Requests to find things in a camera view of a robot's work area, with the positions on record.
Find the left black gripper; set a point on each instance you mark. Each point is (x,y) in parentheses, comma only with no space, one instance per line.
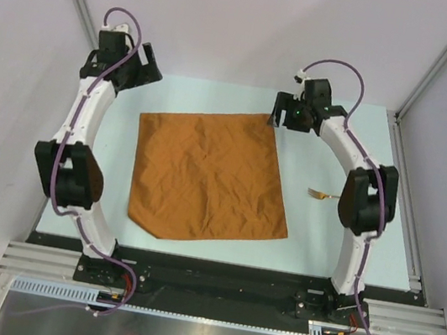
(147,74)

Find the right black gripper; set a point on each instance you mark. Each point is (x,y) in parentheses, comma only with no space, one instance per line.
(285,102)

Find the gold fork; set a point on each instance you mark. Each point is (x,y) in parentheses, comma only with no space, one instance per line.
(321,196)

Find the orange cloth napkin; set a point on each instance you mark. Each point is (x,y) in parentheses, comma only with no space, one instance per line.
(207,177)

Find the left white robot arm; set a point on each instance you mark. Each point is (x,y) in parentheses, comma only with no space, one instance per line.
(68,169)

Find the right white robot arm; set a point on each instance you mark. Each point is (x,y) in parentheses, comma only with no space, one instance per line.
(369,197)

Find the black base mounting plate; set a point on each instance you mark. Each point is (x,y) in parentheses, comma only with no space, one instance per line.
(214,290)

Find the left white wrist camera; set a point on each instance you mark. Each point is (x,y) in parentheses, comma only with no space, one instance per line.
(123,28)

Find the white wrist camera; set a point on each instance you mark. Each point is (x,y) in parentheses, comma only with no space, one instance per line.
(300,77)
(123,28)

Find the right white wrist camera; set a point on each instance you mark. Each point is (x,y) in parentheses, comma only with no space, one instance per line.
(300,77)

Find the right corner aluminium post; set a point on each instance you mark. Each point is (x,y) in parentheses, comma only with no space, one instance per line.
(427,79)

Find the aluminium right side rail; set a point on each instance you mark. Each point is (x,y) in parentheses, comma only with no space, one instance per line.
(409,230)

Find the aluminium front frame rail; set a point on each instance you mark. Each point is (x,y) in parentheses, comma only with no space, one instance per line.
(386,318)

